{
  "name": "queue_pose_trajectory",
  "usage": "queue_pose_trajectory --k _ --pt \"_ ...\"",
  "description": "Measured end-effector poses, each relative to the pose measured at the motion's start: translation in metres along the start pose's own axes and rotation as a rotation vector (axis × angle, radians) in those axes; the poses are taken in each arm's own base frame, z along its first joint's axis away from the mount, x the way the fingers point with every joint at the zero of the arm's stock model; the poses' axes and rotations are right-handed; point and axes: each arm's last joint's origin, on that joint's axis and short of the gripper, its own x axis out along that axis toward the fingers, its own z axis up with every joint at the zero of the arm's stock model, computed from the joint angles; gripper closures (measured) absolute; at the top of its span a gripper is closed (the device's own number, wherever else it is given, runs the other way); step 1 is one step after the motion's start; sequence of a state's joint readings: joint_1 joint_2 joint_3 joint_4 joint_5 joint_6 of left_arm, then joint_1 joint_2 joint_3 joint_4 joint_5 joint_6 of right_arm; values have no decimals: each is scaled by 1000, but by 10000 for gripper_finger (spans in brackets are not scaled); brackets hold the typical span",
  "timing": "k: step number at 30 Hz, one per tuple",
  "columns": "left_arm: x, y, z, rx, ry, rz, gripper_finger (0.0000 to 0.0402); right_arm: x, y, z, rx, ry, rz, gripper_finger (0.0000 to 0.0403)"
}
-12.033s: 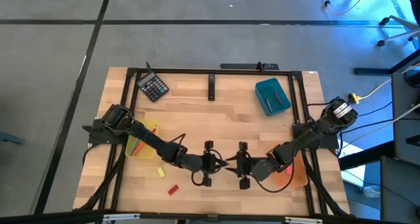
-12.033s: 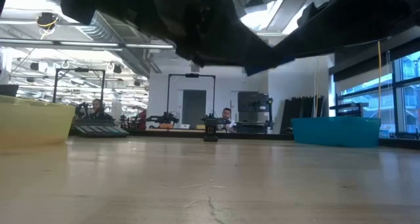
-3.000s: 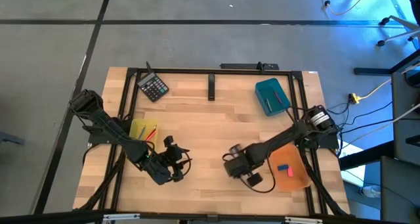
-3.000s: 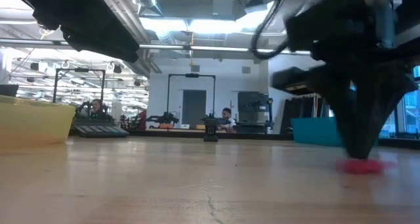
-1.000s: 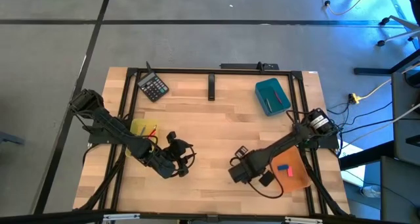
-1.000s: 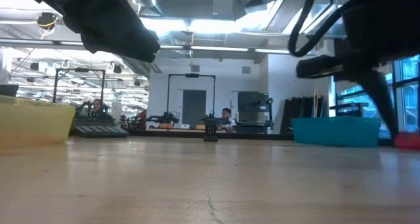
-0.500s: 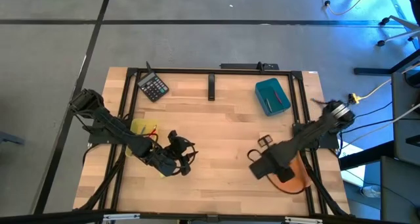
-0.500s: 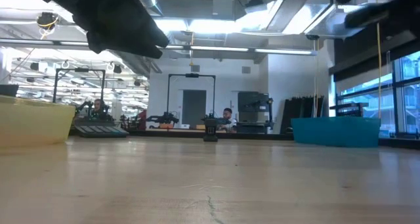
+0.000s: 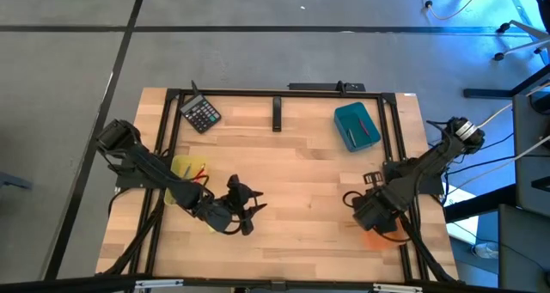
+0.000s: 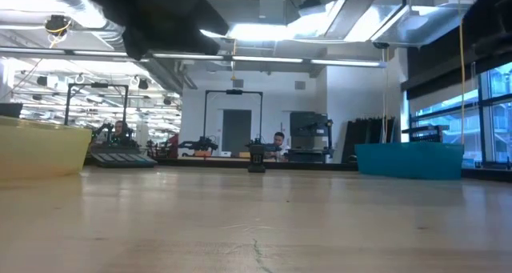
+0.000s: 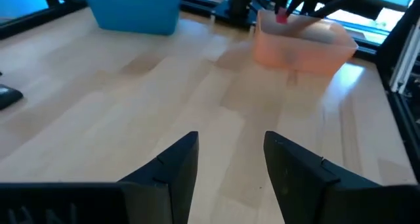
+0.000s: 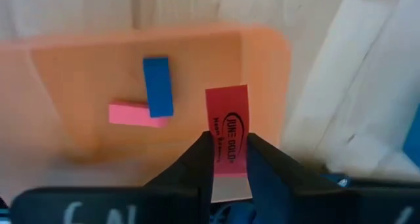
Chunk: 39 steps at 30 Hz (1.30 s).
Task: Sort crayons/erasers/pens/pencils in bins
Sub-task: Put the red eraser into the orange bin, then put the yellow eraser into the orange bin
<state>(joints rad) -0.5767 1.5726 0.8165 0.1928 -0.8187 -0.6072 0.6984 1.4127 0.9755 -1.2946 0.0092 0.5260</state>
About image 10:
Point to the black background robot arm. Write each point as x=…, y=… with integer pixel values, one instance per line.
x=200, y=145

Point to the long ceiling light strip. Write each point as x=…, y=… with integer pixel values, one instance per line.
x=260, y=59

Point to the person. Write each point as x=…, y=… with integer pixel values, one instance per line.
x=278, y=139
x=118, y=129

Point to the red background object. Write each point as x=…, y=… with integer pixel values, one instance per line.
x=174, y=145

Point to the black ceiling sensor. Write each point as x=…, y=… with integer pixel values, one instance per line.
x=57, y=24

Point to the grey door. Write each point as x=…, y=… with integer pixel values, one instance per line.
x=236, y=131

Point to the black cabinet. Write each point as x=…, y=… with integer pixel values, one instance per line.
x=310, y=129

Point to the yellow translucent plastic bin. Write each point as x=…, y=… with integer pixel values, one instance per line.
x=40, y=153

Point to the black leaning panels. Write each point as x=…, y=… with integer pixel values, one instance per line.
x=368, y=133

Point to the teal plastic bin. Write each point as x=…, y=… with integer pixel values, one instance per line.
x=408, y=163

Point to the black window rack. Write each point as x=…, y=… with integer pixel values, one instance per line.
x=424, y=131

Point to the grey round ceiling duct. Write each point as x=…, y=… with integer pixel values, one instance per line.
x=160, y=73

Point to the black station frame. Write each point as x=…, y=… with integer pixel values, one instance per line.
x=234, y=91
x=98, y=85

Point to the black metal table frame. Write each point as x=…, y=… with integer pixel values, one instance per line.
x=200, y=163

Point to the black camera post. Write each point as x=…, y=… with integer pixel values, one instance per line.
x=256, y=157

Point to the silver rectangular ceiling duct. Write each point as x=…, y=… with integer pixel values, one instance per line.
x=420, y=25

